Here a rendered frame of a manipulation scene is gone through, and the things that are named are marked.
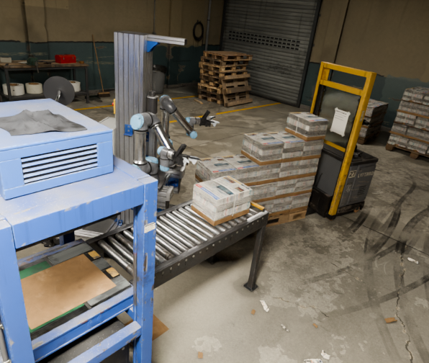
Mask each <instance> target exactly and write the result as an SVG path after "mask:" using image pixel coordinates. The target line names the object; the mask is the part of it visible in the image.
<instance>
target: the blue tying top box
mask: <svg viewBox="0 0 429 363"><path fill-rule="evenodd" d="M26 109H27V110H29V111H31V112H35V111H38V110H39V111H41V110H47V109H48V110H50V111H51V112H52V113H53V114H59V115H62V116H64V117H65V118H67V119H68V120H70V121H72V122H75V123H78V124H80V125H83V126H84V127H86V128H87V129H88V130H83V131H77V132H62V131H58V130H50V131H46V132H43V133H36V134H29V135H27V134H25V135H15V136H11V135H10V134H9V132H7V131H6V130H3V129H1V128H0V195H1V196H2V197H3V198H4V199H5V200H7V199H11V198H14V197H19V196H22V195H25V194H30V193H33V192H38V191H41V190H44V189H49V188H53V187H57V186H60V185H64V184H69V183H71V182H77V181H80V180H83V179H88V178H91V177H94V176H99V175H102V174H107V173H110V172H113V147H112V131H113V130H112V129H111V128H109V127H107V126H105V125H103V124H101V123H99V122H97V121H95V120H93V119H91V118H89V117H87V116H85V115H83V114H81V113H79V112H77V111H75V110H73V109H71V108H69V107H67V106H65V105H63V104H61V103H59V102H57V101H55V100H53V99H50V98H49V99H33V100H24V101H15V102H0V117H8V116H13V115H17V114H19V113H20V112H22V111H23V110H26Z"/></svg>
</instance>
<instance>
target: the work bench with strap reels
mask: <svg viewBox="0 0 429 363"><path fill-rule="evenodd" d="M38 61H47V62H51V64H50V63H49V64H46V63H47V62H38V66H28V65H27V64H25V63H26V62H27V61H26V60H12V62H11V63H8V64H9V65H7V66H5V64H6V63H5V62H1V61H0V68H1V69H3V70H4V73H5V78H6V84H2V86H3V91H1V87H0V102H3V100H2V97H5V98H6V99H8V100H9V102H12V101H14V100H23V99H39V98H45V96H44V94H43V88H42V84H41V83H36V82H29V83H26V84H25V86H26V90H24V84H18V83H9V74H8V71H24V70H37V68H38V70H49V69H73V81H70V82H71V83H72V85H73V87H74V89H75V97H74V98H78V97H77V95H83V94H86V103H87V104H88V103H90V102H89V80H88V66H89V64H86V63H85V64H80V63H79V61H77V60H76V56H75V55H73V54H67V53H66V55H64V54H62V55H55V60H38ZM76 68H85V81H86V90H85V91H84V90H83V89H81V82H79V81H76Z"/></svg>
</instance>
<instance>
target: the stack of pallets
mask: <svg viewBox="0 0 429 363"><path fill-rule="evenodd" d="M203 53H204V55H203V56H201V61H200V62H199V67H200V79H201V82H200V83H198V92H197V93H198V94H199V98H198V99H206V98H207V101H208V102H215V101H217V104H224V102H222V101H223V94H222V82H221V78H220V77H221V76H231V75H239V73H238V72H242V74H247V72H248V71H247V70H246V69H245V68H246V66H247V65H248V61H251V60H252V57H253V55H246V54H245V53H238V52H234V51H203ZM209 54H212V55H209ZM243 56H247V58H246V59H243ZM207 59H208V60H207ZM230 61H232V62H230ZM239 61H243V64H240V63H239ZM205 65H207V66H205ZM236 66H240V69H239V68H237V67H236Z"/></svg>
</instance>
